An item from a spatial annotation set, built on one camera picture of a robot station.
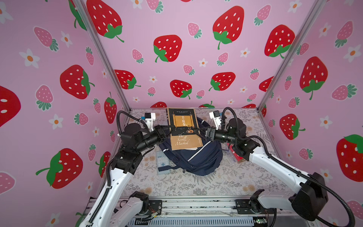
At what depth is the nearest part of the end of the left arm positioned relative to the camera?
0.48 m

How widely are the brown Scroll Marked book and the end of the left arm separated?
0.02 metres

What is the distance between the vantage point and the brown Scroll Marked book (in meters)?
0.62
